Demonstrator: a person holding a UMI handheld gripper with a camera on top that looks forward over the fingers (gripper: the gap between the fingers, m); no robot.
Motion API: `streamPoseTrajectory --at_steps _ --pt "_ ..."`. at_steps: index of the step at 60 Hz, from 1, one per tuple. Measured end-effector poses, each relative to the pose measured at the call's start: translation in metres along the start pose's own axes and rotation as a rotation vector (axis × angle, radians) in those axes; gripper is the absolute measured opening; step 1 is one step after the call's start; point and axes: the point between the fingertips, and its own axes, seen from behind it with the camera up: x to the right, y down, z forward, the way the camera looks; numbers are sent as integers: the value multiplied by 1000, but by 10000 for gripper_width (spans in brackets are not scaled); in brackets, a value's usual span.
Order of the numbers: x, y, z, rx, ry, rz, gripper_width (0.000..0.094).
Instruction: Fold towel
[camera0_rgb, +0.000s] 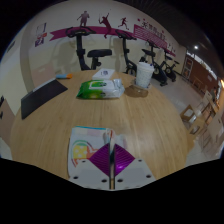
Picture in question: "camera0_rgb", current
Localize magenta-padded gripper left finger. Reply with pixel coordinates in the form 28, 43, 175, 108
68, 143, 112, 190

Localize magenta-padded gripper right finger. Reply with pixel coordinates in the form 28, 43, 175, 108
113, 143, 157, 190

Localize brown round coaster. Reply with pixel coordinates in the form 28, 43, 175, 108
124, 84, 149, 98

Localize green wet wipes pack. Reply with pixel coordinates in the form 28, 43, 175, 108
76, 78, 126, 100

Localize black tablet with cover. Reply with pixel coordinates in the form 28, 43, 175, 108
20, 78, 69, 120

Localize white tissue pack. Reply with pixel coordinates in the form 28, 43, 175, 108
92, 68, 116, 81

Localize white paper cup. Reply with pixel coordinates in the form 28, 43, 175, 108
135, 61, 155, 89

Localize group of wooden chairs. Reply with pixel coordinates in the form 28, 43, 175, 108
179, 89, 224, 158

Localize blue and orange marker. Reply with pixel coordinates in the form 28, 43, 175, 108
54, 73, 74, 80

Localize black exercise bike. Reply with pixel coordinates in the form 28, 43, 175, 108
114, 29, 138, 77
65, 26, 113, 71
161, 51, 180, 83
141, 39, 169, 87

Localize beige wooden chair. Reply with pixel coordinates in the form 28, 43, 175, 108
0, 96, 16, 148
30, 63, 56, 88

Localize brown wooden partition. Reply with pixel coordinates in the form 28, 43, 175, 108
183, 54, 221, 91

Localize magenta wall banner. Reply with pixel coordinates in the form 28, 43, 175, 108
49, 23, 177, 58

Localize wall posters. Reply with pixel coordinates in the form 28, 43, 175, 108
34, 22, 48, 48

